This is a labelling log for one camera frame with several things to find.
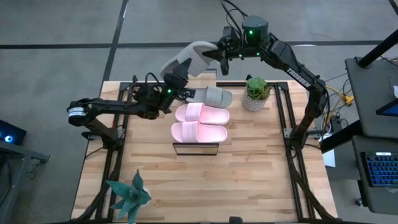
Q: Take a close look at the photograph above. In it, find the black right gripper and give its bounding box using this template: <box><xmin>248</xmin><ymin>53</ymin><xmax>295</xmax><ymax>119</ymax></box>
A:
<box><xmin>201</xmin><ymin>34</ymin><xmax>244</xmax><ymax>77</ymax></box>

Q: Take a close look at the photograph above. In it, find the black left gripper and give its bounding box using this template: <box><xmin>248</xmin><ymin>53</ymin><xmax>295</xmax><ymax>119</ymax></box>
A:
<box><xmin>157</xmin><ymin>57</ymin><xmax>197</xmax><ymax>110</ymax></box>

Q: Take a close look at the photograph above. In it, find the grey slide sandal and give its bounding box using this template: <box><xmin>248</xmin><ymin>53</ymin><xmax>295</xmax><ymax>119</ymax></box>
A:
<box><xmin>159</xmin><ymin>40</ymin><xmax>219</xmax><ymax>79</ymax></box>
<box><xmin>185</xmin><ymin>85</ymin><xmax>234</xmax><ymax>109</ymax></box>

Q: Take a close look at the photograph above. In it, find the pink slide sandal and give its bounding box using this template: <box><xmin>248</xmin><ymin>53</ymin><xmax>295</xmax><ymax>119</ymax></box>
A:
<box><xmin>170</xmin><ymin>121</ymin><xmax>228</xmax><ymax>144</ymax></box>
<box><xmin>174</xmin><ymin>102</ymin><xmax>231</xmax><ymax>126</ymax></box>

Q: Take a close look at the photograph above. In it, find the green plant in patterned pot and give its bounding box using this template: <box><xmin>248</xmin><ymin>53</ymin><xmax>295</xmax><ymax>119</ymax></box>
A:
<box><xmin>241</xmin><ymin>77</ymin><xmax>272</xmax><ymax>112</ymax></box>

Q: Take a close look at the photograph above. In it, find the teal leafy plant in pot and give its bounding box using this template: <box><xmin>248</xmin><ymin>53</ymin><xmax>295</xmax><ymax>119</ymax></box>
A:
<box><xmin>105</xmin><ymin>169</ymin><xmax>152</xmax><ymax>224</ymax></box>

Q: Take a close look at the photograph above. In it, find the black stand beam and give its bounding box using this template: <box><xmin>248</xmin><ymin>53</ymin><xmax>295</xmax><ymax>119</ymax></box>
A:
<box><xmin>319</xmin><ymin>119</ymin><xmax>364</xmax><ymax>154</ymax></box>

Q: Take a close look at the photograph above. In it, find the white paper sheet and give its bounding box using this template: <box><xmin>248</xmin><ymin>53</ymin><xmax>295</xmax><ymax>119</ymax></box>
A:
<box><xmin>322</xmin><ymin>133</ymin><xmax>337</xmax><ymax>168</ymax></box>

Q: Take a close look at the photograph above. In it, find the grey desk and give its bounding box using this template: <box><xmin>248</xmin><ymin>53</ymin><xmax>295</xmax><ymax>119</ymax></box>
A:
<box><xmin>344</xmin><ymin>56</ymin><xmax>398</xmax><ymax>139</ymax></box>
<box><xmin>351</xmin><ymin>135</ymin><xmax>398</xmax><ymax>216</ymax></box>

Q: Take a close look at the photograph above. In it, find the black stand pole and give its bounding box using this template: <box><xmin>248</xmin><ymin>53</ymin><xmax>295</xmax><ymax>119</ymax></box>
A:
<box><xmin>357</xmin><ymin>29</ymin><xmax>398</xmax><ymax>68</ymax></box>

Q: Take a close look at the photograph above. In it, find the black device with blue light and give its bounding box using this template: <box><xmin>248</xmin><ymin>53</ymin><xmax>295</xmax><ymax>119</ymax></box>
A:
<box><xmin>0</xmin><ymin>119</ymin><xmax>27</xmax><ymax>146</ymax></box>

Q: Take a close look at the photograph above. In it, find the grey metal stand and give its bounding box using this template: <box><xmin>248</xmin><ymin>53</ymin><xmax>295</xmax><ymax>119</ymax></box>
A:
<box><xmin>0</xmin><ymin>139</ymin><xmax>50</xmax><ymax>224</ymax></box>

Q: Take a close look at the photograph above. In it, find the laptop with blue screen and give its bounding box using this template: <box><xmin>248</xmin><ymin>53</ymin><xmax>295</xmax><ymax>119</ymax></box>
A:
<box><xmin>375</xmin><ymin>98</ymin><xmax>398</xmax><ymax>118</ymax></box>

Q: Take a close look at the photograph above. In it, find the backlit computer keyboard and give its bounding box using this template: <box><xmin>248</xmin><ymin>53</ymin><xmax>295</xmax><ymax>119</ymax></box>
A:
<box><xmin>360</xmin><ymin>151</ymin><xmax>398</xmax><ymax>188</ymax></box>

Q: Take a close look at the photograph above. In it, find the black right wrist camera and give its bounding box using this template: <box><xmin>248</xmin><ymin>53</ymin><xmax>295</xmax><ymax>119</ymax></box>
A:
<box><xmin>221</xmin><ymin>25</ymin><xmax>234</xmax><ymax>42</ymax></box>

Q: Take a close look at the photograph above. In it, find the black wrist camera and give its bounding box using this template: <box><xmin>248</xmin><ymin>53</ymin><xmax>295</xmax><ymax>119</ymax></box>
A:
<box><xmin>135</xmin><ymin>83</ymin><xmax>155</xmax><ymax>100</ymax></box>
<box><xmin>221</xmin><ymin>25</ymin><xmax>234</xmax><ymax>42</ymax></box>

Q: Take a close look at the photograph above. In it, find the wooden shelf with black frame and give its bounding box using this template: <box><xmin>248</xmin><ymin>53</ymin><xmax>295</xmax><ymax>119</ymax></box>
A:
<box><xmin>172</xmin><ymin>68</ymin><xmax>220</xmax><ymax>156</ymax></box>

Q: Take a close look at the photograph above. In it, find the black left camera cable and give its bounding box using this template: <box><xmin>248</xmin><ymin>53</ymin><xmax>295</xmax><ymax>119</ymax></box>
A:
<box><xmin>144</xmin><ymin>72</ymin><xmax>164</xmax><ymax>93</ymax></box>

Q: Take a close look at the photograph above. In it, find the black camera cable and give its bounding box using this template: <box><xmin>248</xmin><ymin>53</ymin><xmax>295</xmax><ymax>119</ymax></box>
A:
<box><xmin>144</xmin><ymin>72</ymin><xmax>164</xmax><ymax>93</ymax></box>
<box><xmin>220</xmin><ymin>0</ymin><xmax>249</xmax><ymax>32</ymax></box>

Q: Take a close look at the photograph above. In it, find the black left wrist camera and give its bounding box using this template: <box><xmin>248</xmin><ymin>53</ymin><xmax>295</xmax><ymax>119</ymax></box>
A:
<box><xmin>135</xmin><ymin>83</ymin><xmax>155</xmax><ymax>100</ymax></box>

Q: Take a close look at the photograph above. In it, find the black right camera cable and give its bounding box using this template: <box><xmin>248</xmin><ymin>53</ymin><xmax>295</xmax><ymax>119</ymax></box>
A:
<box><xmin>220</xmin><ymin>0</ymin><xmax>249</xmax><ymax>32</ymax></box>

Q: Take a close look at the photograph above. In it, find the black aluminium table frame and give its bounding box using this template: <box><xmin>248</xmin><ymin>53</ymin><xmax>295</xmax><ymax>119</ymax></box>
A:
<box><xmin>71</xmin><ymin>74</ymin><xmax>338</xmax><ymax>223</ymax></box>

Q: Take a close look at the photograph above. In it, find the yellow cable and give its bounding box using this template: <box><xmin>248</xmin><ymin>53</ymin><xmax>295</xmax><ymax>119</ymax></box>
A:
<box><xmin>323</xmin><ymin>85</ymin><xmax>354</xmax><ymax>114</ymax></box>

